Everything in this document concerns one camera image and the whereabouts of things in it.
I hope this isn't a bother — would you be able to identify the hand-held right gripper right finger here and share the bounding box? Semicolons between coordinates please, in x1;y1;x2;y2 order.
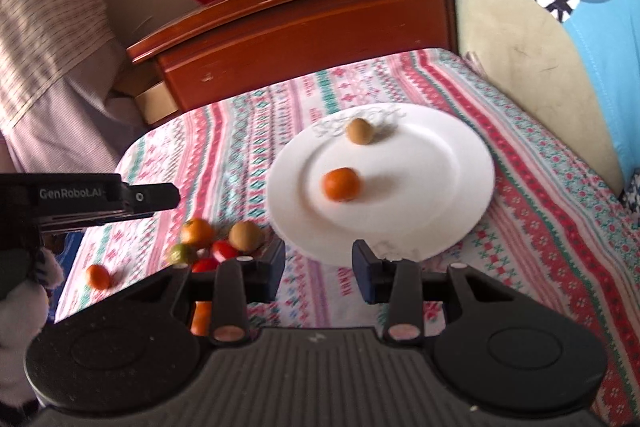
351;239;521;343

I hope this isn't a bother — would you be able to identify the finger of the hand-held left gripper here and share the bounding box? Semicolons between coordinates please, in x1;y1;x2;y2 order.
120;182;182;222

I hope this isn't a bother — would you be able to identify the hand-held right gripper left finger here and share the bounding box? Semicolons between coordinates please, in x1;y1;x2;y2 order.
125;238;287;347

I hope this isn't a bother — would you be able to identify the brown kiwi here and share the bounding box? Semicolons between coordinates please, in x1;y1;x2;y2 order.
228;221;264;254
347;118;373;146

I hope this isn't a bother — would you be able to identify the orange mandarin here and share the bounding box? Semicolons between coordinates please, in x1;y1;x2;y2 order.
322;167;361;202
190;301;213;337
85;264;112;290
180;218;216;249

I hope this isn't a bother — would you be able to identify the green lime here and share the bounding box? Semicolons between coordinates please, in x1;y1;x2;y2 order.
167;243;197;265

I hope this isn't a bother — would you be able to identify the white plate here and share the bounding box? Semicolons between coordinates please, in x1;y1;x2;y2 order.
266;103;496;268

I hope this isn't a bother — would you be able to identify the lavender cloth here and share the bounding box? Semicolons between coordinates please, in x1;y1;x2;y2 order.
0;57;151;178

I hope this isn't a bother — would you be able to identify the cardboard box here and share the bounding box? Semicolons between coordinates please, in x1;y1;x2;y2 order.
132;84;181;125

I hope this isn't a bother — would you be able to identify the patterned pink blanket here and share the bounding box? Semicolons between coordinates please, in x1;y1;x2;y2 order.
52;48;640;427

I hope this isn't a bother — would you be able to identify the wooden nightstand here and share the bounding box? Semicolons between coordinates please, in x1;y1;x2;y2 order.
126;0;463;128

